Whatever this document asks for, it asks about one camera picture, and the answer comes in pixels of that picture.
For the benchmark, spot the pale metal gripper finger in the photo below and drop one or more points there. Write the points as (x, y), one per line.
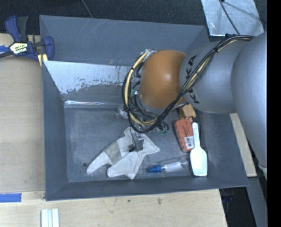
(139, 144)
(132, 141)

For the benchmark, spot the grey metal bin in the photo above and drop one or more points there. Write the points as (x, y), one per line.
(88, 126)

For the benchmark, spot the pale wood board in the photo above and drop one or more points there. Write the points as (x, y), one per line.
(19, 126)

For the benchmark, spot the clear tube with blue cap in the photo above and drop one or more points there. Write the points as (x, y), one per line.
(171, 167)

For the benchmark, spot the white work glove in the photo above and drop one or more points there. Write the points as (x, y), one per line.
(121, 157)

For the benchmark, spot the crumpled clear plastic piece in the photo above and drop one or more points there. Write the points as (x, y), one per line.
(122, 112)

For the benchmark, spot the orange packet with barcode label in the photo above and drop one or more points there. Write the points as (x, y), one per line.
(184, 136)

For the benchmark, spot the tan wooden toy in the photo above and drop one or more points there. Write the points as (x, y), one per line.
(188, 111)

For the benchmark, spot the white plastic scoop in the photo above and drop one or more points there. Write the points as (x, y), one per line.
(198, 159)

